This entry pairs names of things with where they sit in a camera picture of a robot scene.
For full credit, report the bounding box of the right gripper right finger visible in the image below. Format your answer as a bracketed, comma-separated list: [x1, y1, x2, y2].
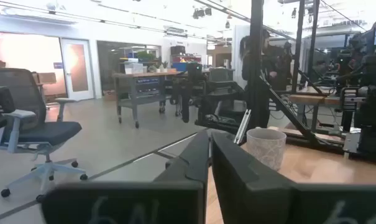
[211, 131, 376, 224]

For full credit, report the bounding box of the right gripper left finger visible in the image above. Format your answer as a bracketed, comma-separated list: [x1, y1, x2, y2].
[40, 129, 210, 224]

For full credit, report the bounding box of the white marbled mug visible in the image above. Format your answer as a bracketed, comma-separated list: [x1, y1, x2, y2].
[245, 127, 287, 171]

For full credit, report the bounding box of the silver aluminium extrusion bar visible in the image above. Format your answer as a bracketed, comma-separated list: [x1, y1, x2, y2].
[233, 108, 252, 146]

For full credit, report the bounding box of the office chair with white base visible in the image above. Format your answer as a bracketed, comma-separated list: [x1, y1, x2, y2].
[0, 67, 89, 203]

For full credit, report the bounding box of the wooden workbench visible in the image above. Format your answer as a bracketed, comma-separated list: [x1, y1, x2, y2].
[287, 93, 342, 131]

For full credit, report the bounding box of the grey workbench cart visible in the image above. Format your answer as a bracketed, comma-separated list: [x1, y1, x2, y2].
[111, 70, 184, 129]

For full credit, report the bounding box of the black robot with green light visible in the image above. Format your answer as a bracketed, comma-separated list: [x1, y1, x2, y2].
[170, 62, 209, 124]

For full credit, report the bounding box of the person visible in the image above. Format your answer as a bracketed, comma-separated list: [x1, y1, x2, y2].
[239, 29, 293, 94]

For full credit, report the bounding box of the clear plastic container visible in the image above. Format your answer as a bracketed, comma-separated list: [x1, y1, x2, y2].
[124, 62, 144, 75]

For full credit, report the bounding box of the white door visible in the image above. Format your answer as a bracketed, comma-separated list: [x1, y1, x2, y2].
[60, 37, 95, 101]

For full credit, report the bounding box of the green potted plant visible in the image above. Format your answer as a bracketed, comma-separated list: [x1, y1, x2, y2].
[135, 50, 157, 62]

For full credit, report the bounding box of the cardboard box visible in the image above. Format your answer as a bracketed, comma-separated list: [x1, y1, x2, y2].
[32, 72, 58, 85]

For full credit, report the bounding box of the black aluminium rig frame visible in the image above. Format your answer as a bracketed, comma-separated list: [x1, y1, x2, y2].
[246, 0, 376, 156]

